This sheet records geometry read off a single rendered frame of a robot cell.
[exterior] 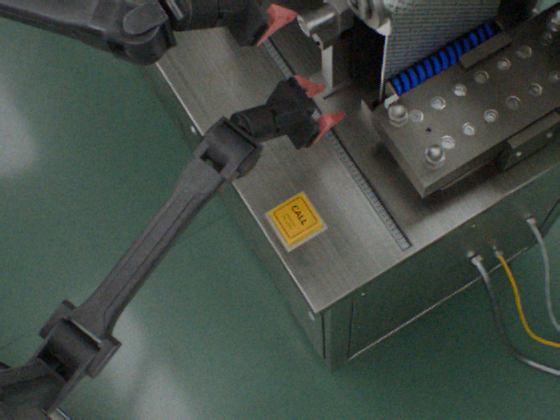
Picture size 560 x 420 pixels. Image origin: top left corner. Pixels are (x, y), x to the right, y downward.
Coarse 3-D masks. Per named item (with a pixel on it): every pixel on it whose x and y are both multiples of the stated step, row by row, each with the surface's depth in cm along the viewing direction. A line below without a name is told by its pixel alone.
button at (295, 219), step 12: (288, 204) 188; (300, 204) 188; (276, 216) 188; (288, 216) 188; (300, 216) 188; (312, 216) 188; (288, 228) 187; (300, 228) 187; (312, 228) 187; (288, 240) 187
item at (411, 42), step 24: (456, 0) 169; (480, 0) 175; (408, 24) 167; (432, 24) 173; (456, 24) 179; (480, 24) 185; (384, 48) 172; (408, 48) 176; (432, 48) 182; (384, 72) 179
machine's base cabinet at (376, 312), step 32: (160, 96) 271; (192, 128) 236; (224, 192) 253; (544, 192) 210; (480, 224) 201; (512, 224) 223; (544, 224) 246; (416, 256) 192; (448, 256) 212; (512, 256) 264; (288, 288) 239; (384, 288) 203; (416, 288) 225; (448, 288) 251; (320, 320) 213; (352, 320) 215; (384, 320) 238; (320, 352) 254; (352, 352) 253
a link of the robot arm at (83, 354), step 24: (48, 336) 161; (72, 336) 161; (48, 360) 165; (72, 360) 161; (0, 384) 135; (24, 384) 144; (48, 384) 154; (72, 384) 161; (0, 408) 124; (24, 408) 150; (48, 408) 160
